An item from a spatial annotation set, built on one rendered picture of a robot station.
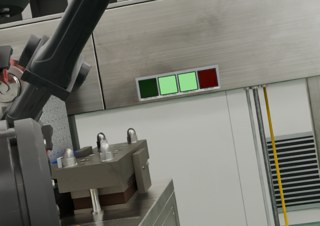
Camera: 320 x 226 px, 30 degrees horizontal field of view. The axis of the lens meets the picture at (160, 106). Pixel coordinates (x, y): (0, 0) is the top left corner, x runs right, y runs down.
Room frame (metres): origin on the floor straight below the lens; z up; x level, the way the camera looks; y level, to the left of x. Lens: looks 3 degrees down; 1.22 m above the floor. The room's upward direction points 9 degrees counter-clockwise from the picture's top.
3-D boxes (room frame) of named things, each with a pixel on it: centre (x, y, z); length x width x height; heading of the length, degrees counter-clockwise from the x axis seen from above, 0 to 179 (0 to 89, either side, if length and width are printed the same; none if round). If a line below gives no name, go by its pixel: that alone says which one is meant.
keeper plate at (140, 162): (1.65, 0.08, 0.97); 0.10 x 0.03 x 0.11; 170
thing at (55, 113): (1.63, 0.29, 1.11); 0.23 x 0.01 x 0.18; 171
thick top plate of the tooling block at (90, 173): (1.65, 0.17, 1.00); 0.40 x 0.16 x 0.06; 170
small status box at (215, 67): (1.78, -0.06, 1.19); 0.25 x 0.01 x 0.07; 80
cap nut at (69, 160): (1.49, 0.25, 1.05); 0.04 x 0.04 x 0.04
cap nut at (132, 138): (1.80, 0.10, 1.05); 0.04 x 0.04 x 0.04
